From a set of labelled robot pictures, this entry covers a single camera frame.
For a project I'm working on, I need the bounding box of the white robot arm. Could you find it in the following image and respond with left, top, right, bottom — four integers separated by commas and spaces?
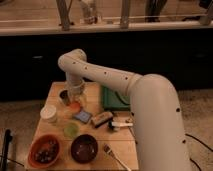
58, 49, 191, 171

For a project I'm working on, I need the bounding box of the green small cup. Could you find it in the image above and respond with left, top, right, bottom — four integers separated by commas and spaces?
63, 123, 79, 139

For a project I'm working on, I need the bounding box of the dark metal cup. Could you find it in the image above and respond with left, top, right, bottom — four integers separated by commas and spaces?
59, 90, 70, 106

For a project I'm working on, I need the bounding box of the black floor cable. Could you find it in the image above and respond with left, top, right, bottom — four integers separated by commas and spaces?
185, 133, 213, 171

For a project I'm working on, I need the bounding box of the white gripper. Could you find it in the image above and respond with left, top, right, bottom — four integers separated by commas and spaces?
64, 79, 87, 117

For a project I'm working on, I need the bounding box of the orange bowl with food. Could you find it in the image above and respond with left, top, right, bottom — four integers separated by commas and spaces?
28, 134, 61, 169

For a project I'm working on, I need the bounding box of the green plastic tray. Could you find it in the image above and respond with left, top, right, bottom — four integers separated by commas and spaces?
101, 86, 130, 111

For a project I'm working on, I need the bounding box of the black stand pole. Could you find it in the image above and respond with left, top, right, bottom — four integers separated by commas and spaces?
0, 129, 12, 171

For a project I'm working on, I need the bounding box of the dark brown bowl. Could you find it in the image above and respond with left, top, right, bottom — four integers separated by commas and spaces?
71, 134, 98, 164

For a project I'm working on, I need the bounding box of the metal fork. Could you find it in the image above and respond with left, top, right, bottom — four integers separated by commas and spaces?
103, 144, 132, 171

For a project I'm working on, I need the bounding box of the blue sponge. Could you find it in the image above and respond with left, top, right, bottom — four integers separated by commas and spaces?
74, 110, 92, 123

